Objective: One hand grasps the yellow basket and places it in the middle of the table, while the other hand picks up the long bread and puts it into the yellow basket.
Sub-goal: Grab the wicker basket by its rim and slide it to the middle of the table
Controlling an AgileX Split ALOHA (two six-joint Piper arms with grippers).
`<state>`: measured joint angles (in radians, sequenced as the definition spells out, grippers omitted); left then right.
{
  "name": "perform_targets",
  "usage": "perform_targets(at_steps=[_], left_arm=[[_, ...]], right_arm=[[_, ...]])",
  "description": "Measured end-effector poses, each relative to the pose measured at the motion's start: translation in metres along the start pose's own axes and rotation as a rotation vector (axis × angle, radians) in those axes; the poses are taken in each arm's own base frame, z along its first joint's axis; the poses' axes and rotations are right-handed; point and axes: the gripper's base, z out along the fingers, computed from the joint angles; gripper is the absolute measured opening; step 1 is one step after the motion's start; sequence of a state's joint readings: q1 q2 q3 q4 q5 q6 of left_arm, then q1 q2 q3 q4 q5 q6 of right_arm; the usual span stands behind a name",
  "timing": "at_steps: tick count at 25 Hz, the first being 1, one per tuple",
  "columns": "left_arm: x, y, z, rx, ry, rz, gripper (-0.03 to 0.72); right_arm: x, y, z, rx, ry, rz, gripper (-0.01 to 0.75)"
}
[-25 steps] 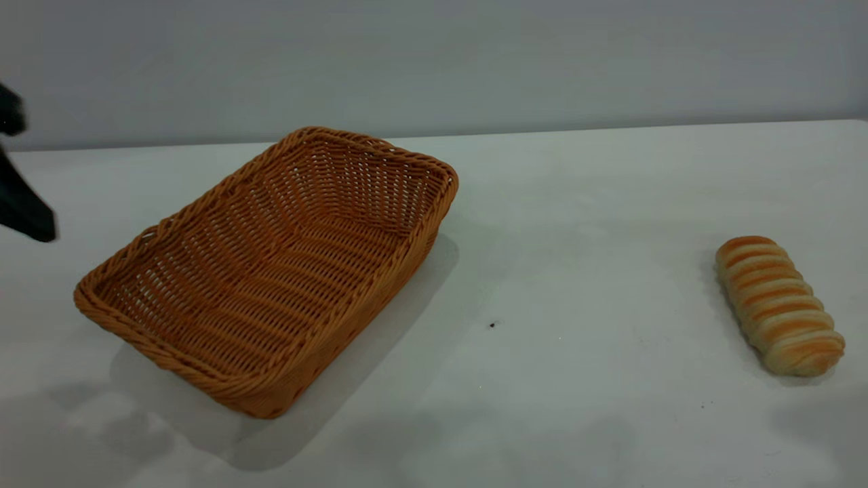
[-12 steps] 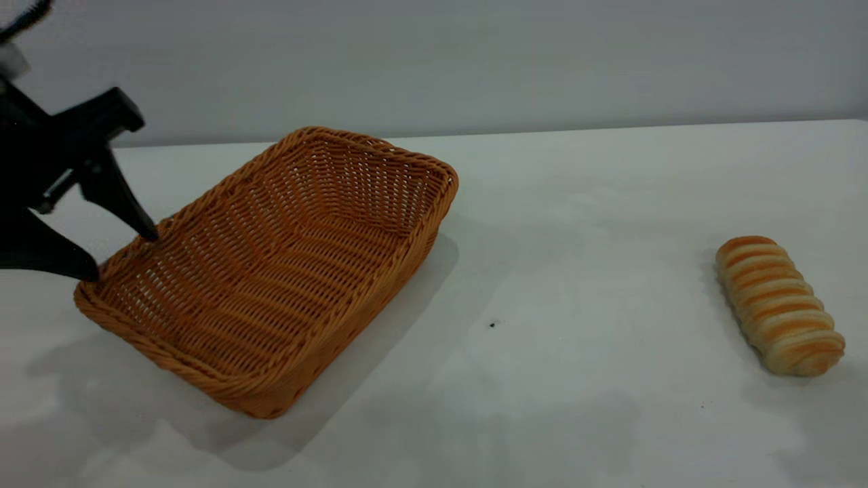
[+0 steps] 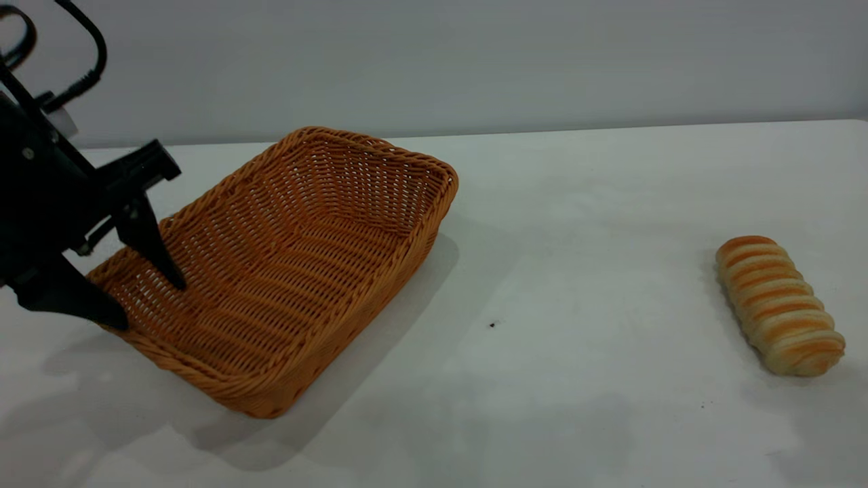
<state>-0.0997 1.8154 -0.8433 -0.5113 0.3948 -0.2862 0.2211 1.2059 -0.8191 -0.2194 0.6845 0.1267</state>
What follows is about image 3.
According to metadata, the black looped cable with plug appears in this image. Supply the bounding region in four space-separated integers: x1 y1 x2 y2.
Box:
42 0 109 113

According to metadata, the thin black cable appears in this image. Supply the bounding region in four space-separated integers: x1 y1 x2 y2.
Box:
0 5 39 119

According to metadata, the ridged long bread loaf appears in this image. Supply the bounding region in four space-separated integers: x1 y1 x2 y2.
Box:
715 235 846 378

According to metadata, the orange woven wicker basket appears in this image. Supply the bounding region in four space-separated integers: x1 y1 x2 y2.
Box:
87 126 460 420

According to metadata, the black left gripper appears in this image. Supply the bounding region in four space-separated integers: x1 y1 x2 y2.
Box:
0 95 189 333

